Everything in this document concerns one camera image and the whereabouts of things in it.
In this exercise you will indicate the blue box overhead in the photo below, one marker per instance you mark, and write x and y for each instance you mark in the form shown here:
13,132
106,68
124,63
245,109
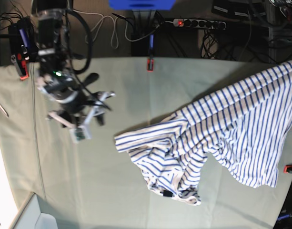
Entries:
141,4

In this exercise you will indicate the black power strip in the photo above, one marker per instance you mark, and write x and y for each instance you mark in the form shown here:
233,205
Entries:
200,24

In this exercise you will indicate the red black left clamp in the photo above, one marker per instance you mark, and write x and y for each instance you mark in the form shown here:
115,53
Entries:
18,52

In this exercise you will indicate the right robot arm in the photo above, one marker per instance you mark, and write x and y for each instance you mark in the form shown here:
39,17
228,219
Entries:
57,77

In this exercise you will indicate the red black clamp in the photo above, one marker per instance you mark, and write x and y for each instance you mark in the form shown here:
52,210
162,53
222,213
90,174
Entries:
288,169
18,52
150,60

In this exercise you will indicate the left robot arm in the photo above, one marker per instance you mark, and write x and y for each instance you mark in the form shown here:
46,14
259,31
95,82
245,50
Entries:
285,7

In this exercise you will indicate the green table cloth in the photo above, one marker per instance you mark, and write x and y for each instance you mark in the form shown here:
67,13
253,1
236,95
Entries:
92,186

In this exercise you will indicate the blue white striped t-shirt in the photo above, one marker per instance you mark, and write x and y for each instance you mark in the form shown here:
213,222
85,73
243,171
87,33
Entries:
243,126

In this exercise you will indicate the red black right clamp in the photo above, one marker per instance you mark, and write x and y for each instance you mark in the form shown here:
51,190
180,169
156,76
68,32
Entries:
288,169

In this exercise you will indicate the metal strip on cloth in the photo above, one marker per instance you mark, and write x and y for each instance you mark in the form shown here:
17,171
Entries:
3,111

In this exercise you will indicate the red black centre clamp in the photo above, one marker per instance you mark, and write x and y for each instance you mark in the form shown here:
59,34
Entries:
150,60

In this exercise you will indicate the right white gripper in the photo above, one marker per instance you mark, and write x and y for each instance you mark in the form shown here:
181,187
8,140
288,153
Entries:
77,111

